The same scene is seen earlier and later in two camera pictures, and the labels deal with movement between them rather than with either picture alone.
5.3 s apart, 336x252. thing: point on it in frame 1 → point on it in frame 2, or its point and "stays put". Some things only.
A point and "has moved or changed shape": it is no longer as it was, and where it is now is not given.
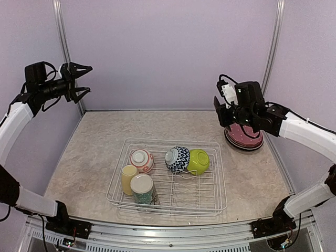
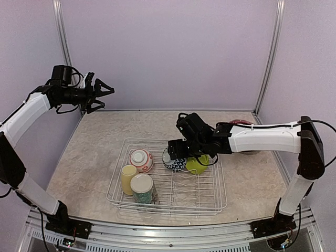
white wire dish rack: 169,177 stays put
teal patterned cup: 144,190 stays put
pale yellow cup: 128,172 stays put
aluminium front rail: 307,236 stays put
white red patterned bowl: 142,159 stays put
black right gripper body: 242,117 → 180,153
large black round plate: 242,146 has moved or changed shape
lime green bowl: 199,160 stays put
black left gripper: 70,89 → 91,95
